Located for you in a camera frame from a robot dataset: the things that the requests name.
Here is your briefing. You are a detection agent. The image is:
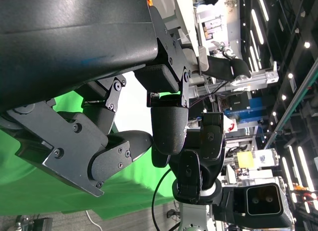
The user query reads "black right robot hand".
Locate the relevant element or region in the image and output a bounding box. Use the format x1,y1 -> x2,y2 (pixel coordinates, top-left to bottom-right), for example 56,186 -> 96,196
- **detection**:
168,111 -> 227,202

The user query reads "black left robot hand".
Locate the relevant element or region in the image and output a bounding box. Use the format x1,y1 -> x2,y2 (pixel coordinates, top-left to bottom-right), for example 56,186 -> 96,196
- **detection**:
0,0 -> 192,198

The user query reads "white desk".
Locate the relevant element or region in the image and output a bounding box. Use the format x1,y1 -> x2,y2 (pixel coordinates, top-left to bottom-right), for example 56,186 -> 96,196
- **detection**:
172,0 -> 211,73

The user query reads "green tablecloth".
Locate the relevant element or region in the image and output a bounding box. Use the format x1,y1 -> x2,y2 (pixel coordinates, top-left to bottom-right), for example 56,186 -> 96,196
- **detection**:
0,90 -> 174,221

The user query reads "black equipment base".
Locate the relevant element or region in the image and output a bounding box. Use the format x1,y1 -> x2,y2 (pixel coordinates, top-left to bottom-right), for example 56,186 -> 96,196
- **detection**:
14,215 -> 53,231

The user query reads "aluminium profile frame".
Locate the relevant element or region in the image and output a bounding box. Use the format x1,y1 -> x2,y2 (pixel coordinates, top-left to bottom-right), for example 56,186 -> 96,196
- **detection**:
231,61 -> 279,87

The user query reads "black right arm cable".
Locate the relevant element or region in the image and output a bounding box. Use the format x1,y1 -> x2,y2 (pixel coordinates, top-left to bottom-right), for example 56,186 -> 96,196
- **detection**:
151,167 -> 181,231

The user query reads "white floor cable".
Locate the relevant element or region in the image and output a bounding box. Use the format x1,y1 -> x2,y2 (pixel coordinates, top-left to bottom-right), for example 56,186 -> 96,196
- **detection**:
85,210 -> 103,231

